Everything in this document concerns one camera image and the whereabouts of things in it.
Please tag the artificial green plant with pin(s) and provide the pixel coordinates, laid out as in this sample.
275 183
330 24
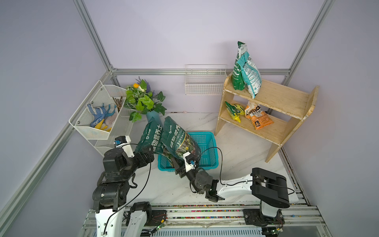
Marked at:
142 100

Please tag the teal white fertilizer bag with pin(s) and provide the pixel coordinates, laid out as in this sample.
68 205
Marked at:
250 73

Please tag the blue knitted glove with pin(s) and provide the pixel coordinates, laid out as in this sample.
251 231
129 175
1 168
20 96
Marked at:
100 113

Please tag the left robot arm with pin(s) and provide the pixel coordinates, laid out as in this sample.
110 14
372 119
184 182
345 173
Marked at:
110 197

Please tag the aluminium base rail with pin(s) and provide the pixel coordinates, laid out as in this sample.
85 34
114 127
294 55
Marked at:
235 220

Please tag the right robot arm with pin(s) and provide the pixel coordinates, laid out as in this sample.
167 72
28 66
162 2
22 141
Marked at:
270 188

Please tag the white mesh tiered rack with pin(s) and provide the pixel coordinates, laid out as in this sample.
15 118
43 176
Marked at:
118 124

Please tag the teal plastic basket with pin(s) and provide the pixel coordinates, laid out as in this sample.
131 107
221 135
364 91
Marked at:
209 154

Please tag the brown twigs bundle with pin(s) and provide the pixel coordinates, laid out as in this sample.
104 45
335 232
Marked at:
119 102

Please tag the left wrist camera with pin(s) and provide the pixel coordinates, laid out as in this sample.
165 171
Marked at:
124 142

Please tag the orange small bag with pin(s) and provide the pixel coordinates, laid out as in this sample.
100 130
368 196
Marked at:
257 116

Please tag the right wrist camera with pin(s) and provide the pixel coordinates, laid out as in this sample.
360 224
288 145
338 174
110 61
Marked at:
189 161

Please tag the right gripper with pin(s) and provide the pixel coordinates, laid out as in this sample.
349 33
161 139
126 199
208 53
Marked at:
178 169

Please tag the white wire wall basket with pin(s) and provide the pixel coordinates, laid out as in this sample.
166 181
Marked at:
205 79

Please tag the yellow green small bag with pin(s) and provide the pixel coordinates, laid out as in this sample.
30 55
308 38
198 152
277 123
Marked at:
235 111

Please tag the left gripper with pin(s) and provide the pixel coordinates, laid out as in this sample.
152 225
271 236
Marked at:
143 160

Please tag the yellow toy in rack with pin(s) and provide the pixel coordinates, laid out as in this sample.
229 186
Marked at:
101 125

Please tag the dark green soil bag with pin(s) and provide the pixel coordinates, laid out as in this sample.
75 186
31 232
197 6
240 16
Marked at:
152 136
176 142

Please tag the teal vase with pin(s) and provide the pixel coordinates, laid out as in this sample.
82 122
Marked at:
154 115

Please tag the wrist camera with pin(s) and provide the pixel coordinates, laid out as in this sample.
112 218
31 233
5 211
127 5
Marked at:
124 142
189 161

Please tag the green white tall bag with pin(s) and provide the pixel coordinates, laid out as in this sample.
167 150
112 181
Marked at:
237 78

